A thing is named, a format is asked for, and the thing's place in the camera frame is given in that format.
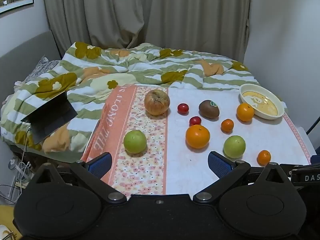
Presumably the brown kiwi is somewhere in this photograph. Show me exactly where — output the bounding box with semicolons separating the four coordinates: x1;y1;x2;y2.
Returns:
199;100;220;119

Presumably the cream bowl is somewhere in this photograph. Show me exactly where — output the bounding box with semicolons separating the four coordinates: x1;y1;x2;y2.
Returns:
239;84;285;120

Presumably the green floral quilt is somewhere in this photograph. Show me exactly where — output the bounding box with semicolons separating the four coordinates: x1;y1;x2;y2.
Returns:
0;41;260;153

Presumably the small mandarin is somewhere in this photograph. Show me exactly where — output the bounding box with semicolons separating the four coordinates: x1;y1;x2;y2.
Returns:
221;119;234;133
257;150;272;166

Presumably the medium orange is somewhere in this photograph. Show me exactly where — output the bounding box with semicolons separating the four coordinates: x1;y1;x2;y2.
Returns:
236;103;255;122

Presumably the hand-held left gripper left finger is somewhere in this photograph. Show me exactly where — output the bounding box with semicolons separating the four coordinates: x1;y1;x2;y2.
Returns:
27;152;127;204

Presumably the wire rack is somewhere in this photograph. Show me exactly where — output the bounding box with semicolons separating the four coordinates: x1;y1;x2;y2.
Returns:
0;184;24;205

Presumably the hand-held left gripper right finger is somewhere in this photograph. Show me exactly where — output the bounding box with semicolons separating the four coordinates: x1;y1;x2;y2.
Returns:
193;151;292;204

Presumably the red yellow apple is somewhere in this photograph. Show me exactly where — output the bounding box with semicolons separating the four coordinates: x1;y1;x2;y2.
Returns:
144;89;170;116

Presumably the grey padded headboard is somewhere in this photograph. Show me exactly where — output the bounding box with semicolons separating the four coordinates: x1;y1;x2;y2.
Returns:
0;30;61;87

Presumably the large orange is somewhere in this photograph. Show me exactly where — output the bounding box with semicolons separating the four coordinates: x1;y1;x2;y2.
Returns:
185;124;210;149

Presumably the black cable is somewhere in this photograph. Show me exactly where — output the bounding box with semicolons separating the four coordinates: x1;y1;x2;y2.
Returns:
306;116;320;134

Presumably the beige curtain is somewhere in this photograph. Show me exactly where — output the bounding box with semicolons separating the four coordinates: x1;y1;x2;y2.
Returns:
42;0;252;63

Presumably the white cable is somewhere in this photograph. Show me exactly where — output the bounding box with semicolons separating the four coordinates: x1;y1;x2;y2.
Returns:
21;126;32;160

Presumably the pink floral tablecloth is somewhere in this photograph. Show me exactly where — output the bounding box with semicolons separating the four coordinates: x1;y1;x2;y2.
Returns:
81;84;318;197

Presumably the green apple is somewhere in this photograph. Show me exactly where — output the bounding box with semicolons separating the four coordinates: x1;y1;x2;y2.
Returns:
123;130;147;154
223;135;246;159

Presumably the grey patterned pillow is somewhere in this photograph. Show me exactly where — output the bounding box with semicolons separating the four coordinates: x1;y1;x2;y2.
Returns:
26;55;62;83

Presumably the dark grey laptop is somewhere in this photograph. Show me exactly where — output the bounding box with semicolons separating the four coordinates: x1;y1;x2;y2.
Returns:
20;91;78;145

